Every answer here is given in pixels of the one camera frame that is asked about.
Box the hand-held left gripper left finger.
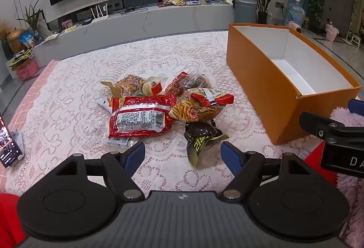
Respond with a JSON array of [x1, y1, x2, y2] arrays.
[[51, 141, 146, 201]]

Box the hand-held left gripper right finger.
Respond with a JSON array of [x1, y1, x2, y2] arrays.
[[220, 141, 313, 200]]

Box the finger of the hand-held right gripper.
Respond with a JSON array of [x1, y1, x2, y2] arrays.
[[299, 111, 346, 143], [348, 98, 364, 117]]

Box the black green snack packet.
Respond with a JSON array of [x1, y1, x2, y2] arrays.
[[184, 120, 229, 167]]

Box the large red snack bag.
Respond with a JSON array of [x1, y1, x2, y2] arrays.
[[108, 94, 178, 139]]

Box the white spicy stick packet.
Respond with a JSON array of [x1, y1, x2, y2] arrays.
[[95, 96, 130, 148]]

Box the yellow stick snack bag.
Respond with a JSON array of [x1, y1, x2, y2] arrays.
[[169, 88, 235, 123]]

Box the orange cardboard box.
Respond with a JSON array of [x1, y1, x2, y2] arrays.
[[226, 23, 361, 145]]

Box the peanut brittle bag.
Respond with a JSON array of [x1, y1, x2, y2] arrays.
[[101, 74, 147, 96]]

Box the clear pastry packet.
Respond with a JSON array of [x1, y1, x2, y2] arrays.
[[142, 76, 163, 95]]

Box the red braised meat packet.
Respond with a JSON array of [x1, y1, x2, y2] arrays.
[[165, 72, 191, 95]]

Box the clear packet with dark filling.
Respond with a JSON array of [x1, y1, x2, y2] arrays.
[[185, 73, 212, 91]]

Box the white stool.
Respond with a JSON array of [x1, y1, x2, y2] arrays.
[[345, 32, 361, 47]]

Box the pink bin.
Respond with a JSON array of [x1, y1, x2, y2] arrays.
[[326, 23, 339, 42]]

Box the grey cabinet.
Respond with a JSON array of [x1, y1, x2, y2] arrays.
[[308, 0, 356, 38]]

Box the pink heater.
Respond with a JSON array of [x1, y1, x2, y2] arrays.
[[287, 21, 302, 34]]

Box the blue water jug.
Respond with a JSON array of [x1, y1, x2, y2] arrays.
[[286, 3, 306, 27]]

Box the white phone stand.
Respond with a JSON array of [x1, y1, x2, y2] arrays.
[[13, 130, 25, 163]]

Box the pink checkered table cover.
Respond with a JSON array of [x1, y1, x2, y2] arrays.
[[0, 60, 59, 194]]

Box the smartphone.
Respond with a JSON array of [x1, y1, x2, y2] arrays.
[[0, 112, 25, 169]]

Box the grey trash can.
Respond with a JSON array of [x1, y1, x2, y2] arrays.
[[233, 0, 258, 24]]

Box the pink storage box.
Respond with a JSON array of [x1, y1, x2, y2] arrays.
[[15, 59, 39, 81]]

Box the white router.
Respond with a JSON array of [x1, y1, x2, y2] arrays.
[[82, 4, 110, 26]]

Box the black yellow paper stack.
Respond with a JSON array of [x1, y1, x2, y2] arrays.
[[8, 49, 33, 68]]

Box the pile of snack packets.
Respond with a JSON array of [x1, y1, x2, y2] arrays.
[[158, 0, 187, 7]]

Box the blue snack bag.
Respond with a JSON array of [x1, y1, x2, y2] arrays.
[[18, 30, 36, 48]]

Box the gold gourd vase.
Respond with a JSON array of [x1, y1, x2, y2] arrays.
[[7, 28, 27, 54]]

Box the thin-leaf potted plant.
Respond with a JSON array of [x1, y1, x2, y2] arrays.
[[17, 0, 43, 38]]

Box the dried yellow flowers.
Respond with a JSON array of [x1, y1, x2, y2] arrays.
[[0, 19, 15, 40]]

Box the black cables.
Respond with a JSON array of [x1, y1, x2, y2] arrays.
[[118, 6, 148, 14]]

